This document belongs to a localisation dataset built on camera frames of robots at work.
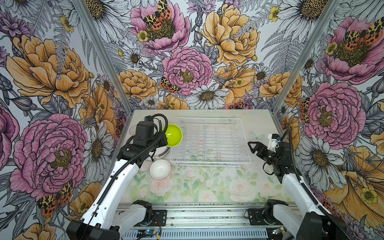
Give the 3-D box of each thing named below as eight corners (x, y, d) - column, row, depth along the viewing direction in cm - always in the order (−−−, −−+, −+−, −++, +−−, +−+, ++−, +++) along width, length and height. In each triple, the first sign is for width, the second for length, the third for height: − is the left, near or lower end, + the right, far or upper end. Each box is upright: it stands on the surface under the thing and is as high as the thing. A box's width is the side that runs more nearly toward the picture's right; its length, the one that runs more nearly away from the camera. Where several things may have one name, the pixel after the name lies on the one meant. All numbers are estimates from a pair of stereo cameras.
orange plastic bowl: (149, 180, 88) (147, 177, 84) (153, 162, 95) (151, 159, 91) (169, 180, 88) (168, 177, 84) (171, 162, 95) (170, 159, 91)
